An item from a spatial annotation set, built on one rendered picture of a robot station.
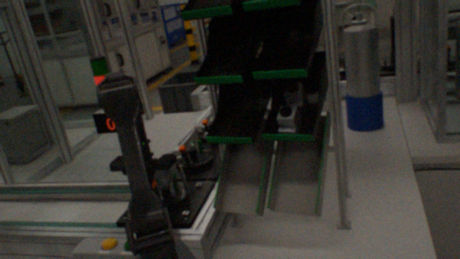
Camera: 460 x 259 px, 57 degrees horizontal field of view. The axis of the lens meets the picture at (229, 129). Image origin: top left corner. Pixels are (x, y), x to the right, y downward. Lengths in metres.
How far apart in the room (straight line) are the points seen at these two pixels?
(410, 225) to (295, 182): 0.36
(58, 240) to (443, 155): 1.33
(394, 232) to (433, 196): 0.52
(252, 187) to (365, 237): 0.34
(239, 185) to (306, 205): 0.19
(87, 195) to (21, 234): 0.27
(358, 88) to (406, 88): 0.42
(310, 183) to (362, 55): 0.81
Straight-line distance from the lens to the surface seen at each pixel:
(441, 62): 1.69
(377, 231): 1.28
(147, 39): 7.59
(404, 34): 2.14
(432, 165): 1.72
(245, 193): 1.17
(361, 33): 1.79
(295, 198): 1.14
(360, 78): 1.83
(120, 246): 1.22
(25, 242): 1.48
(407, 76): 2.19
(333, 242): 1.24
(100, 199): 1.60
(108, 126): 1.43
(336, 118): 1.14
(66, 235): 1.37
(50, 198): 1.73
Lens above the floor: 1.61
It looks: 21 degrees down
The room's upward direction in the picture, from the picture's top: 10 degrees counter-clockwise
